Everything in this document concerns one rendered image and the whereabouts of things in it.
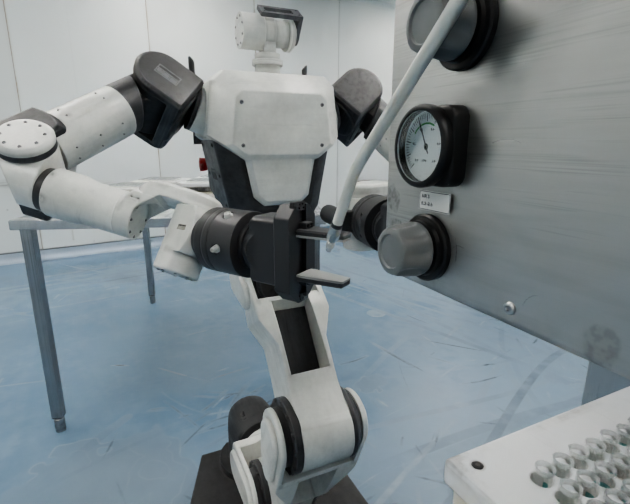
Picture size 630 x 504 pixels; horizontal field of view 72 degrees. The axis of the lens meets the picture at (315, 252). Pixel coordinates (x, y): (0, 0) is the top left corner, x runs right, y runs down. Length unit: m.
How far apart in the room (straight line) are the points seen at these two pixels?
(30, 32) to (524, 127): 4.91
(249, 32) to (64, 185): 0.46
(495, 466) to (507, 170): 0.22
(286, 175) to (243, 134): 0.12
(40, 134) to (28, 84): 4.20
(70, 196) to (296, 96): 0.44
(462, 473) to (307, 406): 0.55
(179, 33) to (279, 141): 4.42
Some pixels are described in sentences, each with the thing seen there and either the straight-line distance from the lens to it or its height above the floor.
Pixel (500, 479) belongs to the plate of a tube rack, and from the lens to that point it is 0.34.
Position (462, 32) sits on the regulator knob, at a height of 1.16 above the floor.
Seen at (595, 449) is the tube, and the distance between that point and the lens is 0.38.
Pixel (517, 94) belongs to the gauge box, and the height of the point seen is 1.13.
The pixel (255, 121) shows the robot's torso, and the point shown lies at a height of 1.15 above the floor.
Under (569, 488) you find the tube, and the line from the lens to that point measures 0.35.
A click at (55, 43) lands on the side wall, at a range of 5.00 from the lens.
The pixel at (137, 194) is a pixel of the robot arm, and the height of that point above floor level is 1.05.
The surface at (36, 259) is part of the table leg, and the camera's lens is 1.84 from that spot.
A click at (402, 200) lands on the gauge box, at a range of 0.24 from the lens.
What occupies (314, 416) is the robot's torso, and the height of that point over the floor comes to 0.63.
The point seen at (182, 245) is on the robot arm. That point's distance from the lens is 0.61.
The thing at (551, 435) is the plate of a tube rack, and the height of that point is 0.91.
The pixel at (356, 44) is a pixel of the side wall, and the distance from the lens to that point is 6.35.
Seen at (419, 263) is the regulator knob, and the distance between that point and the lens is 0.21.
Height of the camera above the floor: 1.12
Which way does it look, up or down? 14 degrees down
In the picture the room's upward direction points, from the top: straight up
